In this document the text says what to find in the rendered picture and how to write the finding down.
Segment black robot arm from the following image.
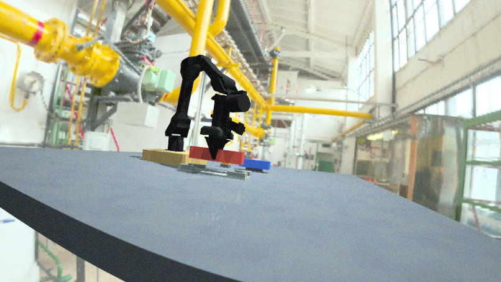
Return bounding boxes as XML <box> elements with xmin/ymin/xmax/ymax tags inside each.
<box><xmin>165</xmin><ymin>54</ymin><xmax>251</xmax><ymax>152</ymax></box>

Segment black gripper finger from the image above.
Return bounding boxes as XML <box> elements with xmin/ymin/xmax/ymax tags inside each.
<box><xmin>205</xmin><ymin>137</ymin><xmax>224</xmax><ymax>160</ymax></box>
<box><xmin>218</xmin><ymin>140</ymin><xmax>230</xmax><ymax>150</ymax></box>

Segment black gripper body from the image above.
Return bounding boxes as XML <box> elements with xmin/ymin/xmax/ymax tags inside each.
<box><xmin>200</xmin><ymin>111</ymin><xmax>234</xmax><ymax>140</ymax></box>

